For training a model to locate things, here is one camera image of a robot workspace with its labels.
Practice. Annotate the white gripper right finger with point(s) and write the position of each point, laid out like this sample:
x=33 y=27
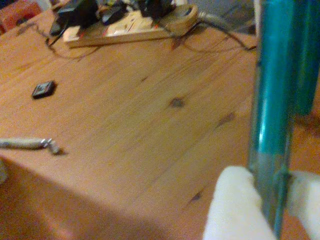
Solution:
x=305 y=200

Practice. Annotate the small black square chip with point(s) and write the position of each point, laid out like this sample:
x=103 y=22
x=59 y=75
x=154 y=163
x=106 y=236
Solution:
x=43 y=89

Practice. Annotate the black power adapter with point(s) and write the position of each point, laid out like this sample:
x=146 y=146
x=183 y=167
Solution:
x=75 y=15

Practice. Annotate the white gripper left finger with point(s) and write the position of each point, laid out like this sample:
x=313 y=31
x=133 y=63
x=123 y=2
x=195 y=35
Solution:
x=232 y=207

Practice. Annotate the green pen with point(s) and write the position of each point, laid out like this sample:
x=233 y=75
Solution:
x=277 y=75

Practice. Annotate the wooden board with electronics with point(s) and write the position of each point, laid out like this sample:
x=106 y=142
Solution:
x=140 y=32

